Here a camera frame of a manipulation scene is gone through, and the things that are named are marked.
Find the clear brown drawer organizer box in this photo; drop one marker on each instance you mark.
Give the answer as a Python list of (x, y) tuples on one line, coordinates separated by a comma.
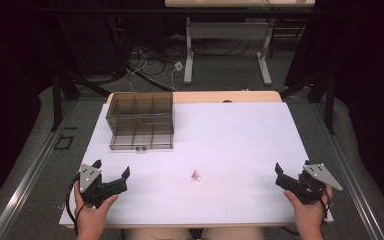
[(140, 120)]

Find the metal floor rail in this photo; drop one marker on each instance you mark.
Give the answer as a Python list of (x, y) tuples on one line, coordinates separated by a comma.
[(30, 173), (353, 180)]

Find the person's left hand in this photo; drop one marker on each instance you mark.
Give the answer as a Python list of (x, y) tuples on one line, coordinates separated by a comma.
[(93, 215)]

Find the white metal desk frame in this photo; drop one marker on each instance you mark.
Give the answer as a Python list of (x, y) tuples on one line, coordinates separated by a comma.
[(189, 50)]

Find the black metal stand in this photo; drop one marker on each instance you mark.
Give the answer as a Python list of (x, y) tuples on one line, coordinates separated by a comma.
[(57, 100), (328, 100)]

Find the white table cover board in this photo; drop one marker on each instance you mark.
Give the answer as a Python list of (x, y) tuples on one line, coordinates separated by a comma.
[(213, 140)]

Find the dark curtain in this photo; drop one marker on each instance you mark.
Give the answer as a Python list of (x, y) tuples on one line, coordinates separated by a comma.
[(10, 83), (370, 83)]

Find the light desk top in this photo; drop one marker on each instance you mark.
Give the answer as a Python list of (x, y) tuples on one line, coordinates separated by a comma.
[(240, 3)]

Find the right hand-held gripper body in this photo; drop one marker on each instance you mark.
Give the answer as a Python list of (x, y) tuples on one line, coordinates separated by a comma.
[(316, 176)]

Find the small pink clear trinket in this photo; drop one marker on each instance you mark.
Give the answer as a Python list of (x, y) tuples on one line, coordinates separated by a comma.
[(196, 175)]

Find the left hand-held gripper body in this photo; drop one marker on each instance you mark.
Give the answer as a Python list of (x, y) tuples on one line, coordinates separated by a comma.
[(88, 178)]

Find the white power adapter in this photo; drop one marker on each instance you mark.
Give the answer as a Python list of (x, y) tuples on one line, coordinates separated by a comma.
[(178, 65)]

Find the person's right leg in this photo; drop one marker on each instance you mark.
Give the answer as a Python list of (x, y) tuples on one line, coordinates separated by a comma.
[(233, 234)]

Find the person's right hand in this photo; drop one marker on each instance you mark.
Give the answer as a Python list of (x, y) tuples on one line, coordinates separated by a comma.
[(308, 215)]

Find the person's left leg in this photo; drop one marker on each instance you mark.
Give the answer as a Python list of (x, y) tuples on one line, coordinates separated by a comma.
[(161, 234)]

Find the person's leg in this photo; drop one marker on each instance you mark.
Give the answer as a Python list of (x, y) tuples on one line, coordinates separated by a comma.
[(233, 234), (161, 234)]

